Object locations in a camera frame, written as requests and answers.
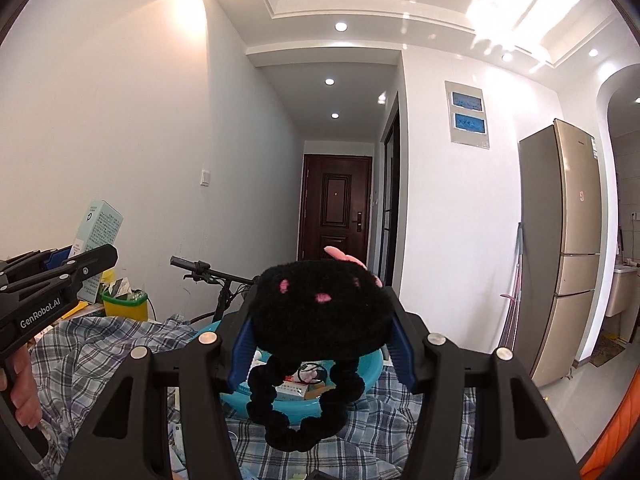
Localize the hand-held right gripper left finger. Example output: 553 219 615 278
59 285 261 480

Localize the person's left hand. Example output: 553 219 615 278
0 345 43 430

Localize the blue plastic basin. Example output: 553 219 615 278
192 317 386 418

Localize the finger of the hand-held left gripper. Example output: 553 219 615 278
0 246 76 286
0 244 119 311

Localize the black framed glass door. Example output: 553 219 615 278
381 92 403 291

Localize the folded metal rack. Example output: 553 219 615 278
500 222 526 351

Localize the bicycle handlebar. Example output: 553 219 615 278
170 256 261 326

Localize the orange chair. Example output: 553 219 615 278
580 370 640 480

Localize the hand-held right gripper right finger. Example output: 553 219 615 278
386 290 581 480

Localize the white red flat carton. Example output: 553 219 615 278
277 382 321 402

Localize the patterned floor mat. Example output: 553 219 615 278
589 335 626 367

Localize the pale green tall box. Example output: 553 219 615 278
70 200 124 304

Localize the green bucket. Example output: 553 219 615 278
101 287 149 322

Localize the black hair tie with plush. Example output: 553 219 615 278
297 362 331 387

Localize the white sink cabinet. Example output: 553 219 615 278
605 260 640 346

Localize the grey wall panel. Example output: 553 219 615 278
445 80 492 149

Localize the black plush toy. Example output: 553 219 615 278
247 246 396 451

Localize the blue plaid cloth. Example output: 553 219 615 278
30 312 481 480

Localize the gold refrigerator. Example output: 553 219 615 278
518 119 603 388

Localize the dark brown door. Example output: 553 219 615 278
298 154 373 263

